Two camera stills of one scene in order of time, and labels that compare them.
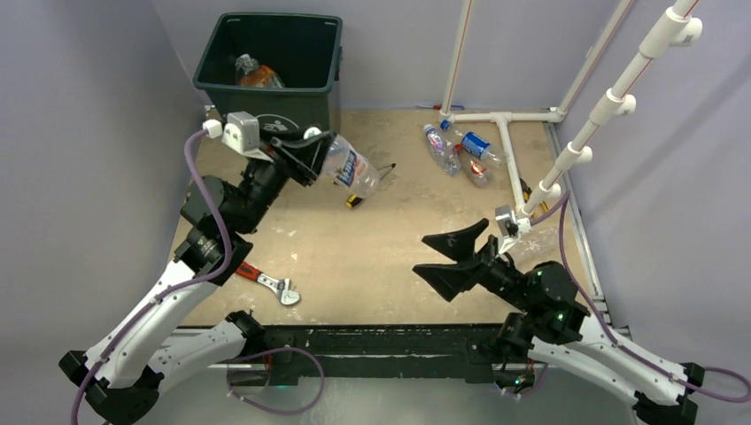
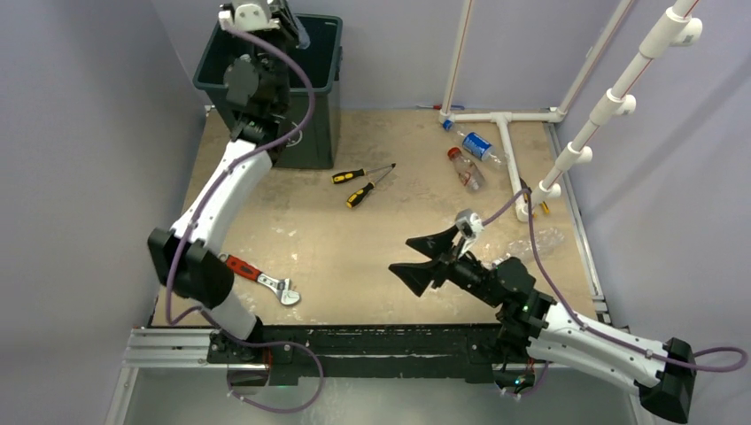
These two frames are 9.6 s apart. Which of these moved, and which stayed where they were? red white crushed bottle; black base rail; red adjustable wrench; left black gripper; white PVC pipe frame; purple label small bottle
Moved: left black gripper; purple label small bottle; red white crushed bottle
Stayed: red adjustable wrench; white PVC pipe frame; black base rail
